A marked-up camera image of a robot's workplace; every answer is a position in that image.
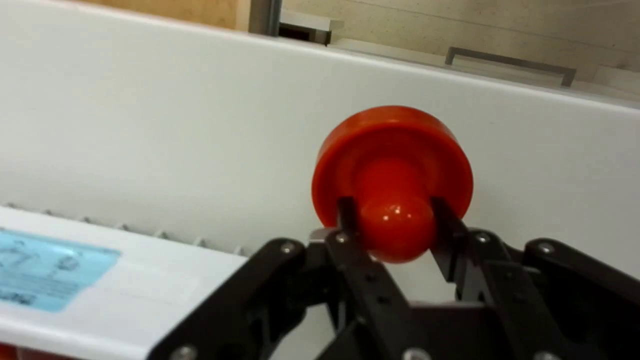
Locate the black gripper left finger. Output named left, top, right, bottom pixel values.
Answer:
left=145, top=198, right=423, bottom=360

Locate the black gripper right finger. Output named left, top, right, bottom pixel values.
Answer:
left=429, top=198, right=640, bottom=360

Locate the orange knob-shaped object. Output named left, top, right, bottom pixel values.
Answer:
left=312, top=106, right=473, bottom=262

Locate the white foil wrap box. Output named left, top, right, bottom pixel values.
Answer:
left=0, top=208, right=244, bottom=360

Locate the drawer handle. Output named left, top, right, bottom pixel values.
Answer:
left=443, top=45, right=578, bottom=87

